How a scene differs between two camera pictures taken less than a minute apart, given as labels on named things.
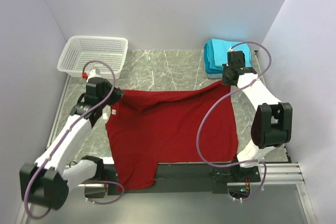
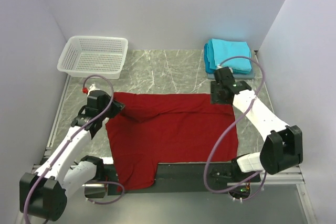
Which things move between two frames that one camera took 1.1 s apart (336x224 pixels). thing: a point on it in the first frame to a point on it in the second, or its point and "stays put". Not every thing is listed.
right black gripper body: [228, 76] to [218, 96]
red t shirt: [146, 128] stays put
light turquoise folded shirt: [218, 52] stays put
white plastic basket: [82, 54] stays put
